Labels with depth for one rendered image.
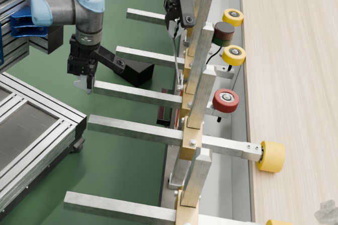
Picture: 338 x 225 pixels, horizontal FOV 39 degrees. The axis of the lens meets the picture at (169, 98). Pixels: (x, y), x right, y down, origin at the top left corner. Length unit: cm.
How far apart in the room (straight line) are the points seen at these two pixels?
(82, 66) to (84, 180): 99
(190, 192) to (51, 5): 61
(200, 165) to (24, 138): 134
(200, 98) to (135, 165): 126
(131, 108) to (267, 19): 106
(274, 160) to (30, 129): 129
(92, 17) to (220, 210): 72
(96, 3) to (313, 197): 77
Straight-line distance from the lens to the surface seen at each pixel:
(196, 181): 102
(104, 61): 140
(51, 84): 278
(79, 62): 141
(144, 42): 317
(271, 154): 126
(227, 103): 146
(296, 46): 183
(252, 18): 191
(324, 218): 128
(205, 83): 115
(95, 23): 132
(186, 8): 155
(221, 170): 165
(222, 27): 137
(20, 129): 225
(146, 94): 148
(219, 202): 157
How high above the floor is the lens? 185
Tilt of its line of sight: 42 degrees down
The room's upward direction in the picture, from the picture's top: 13 degrees clockwise
